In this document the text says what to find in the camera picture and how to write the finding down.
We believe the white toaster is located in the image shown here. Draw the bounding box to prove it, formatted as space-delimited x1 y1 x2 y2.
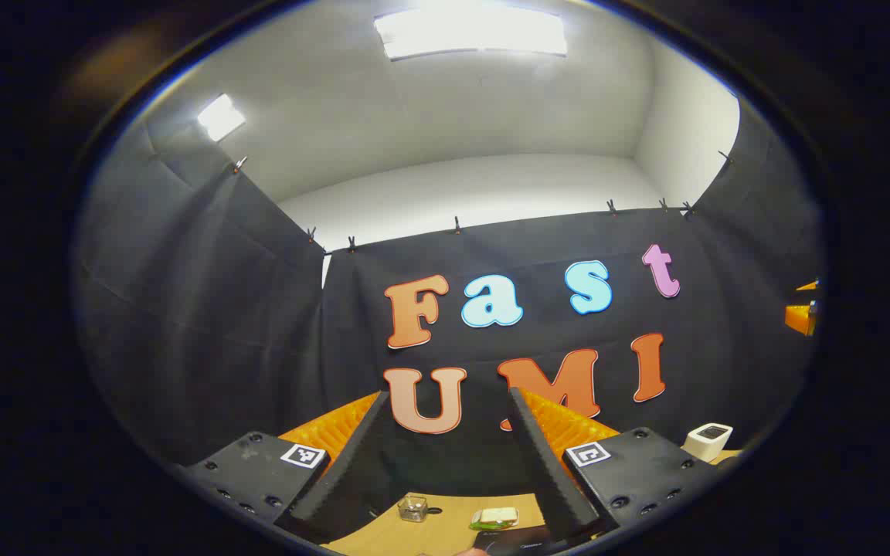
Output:
682 422 734 463

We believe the small ceiling light panel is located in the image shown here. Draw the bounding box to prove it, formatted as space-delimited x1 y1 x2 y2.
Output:
198 94 246 142

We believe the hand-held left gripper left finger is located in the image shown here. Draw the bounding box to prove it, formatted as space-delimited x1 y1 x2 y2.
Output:
182 390 392 545

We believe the large ceiling light panel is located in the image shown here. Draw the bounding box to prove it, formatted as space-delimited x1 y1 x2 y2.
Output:
374 6 569 61

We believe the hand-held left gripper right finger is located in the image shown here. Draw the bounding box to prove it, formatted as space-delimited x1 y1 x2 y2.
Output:
508 386 724 541

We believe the black induction cooktop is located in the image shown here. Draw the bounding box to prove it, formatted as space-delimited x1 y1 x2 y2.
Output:
473 525 569 556

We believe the row of black cloth clips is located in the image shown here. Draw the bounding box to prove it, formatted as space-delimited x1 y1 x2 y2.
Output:
233 151 733 254

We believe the sandwich with lettuce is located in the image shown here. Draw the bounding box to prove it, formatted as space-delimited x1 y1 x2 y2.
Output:
470 507 520 531

